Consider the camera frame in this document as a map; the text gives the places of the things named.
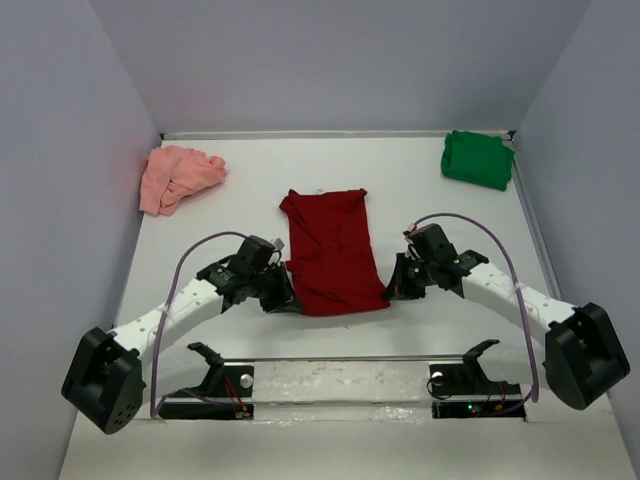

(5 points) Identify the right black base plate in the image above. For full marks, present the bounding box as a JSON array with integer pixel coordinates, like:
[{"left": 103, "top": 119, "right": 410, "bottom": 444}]
[{"left": 426, "top": 339, "right": 526, "bottom": 420}]

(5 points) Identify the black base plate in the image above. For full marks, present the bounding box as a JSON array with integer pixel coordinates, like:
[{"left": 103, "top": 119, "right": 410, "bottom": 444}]
[
  {"left": 426, "top": 339, "right": 526, "bottom": 420},
  {"left": 158, "top": 342, "right": 255, "bottom": 421}
]

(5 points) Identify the folded green t shirt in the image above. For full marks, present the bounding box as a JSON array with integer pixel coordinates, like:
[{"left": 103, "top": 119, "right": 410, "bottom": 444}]
[{"left": 441, "top": 131, "right": 514, "bottom": 191}]

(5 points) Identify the dark red t shirt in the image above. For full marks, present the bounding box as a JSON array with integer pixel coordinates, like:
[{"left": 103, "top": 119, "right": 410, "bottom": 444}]
[{"left": 279, "top": 189, "right": 390, "bottom": 317}]

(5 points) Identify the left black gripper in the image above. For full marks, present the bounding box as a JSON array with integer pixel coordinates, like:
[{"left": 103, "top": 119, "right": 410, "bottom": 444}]
[{"left": 247, "top": 261, "right": 302, "bottom": 314}]

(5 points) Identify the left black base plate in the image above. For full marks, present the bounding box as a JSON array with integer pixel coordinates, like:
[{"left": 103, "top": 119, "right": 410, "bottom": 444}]
[{"left": 158, "top": 342, "right": 255, "bottom": 421}]

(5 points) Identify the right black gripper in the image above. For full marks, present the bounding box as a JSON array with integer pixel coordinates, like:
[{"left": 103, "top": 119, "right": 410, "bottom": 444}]
[{"left": 381, "top": 252, "right": 436, "bottom": 301}]

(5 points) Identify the pink t shirt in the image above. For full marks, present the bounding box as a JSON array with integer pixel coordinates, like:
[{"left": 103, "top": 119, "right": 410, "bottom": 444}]
[{"left": 139, "top": 145, "right": 227, "bottom": 216}]

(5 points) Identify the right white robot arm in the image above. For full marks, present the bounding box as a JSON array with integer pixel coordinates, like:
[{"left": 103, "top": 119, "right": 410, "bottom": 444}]
[{"left": 384, "top": 224, "right": 630, "bottom": 410}]

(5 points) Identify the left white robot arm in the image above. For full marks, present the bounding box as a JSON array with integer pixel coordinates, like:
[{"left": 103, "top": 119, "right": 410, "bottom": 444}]
[{"left": 61, "top": 235, "right": 302, "bottom": 435}]

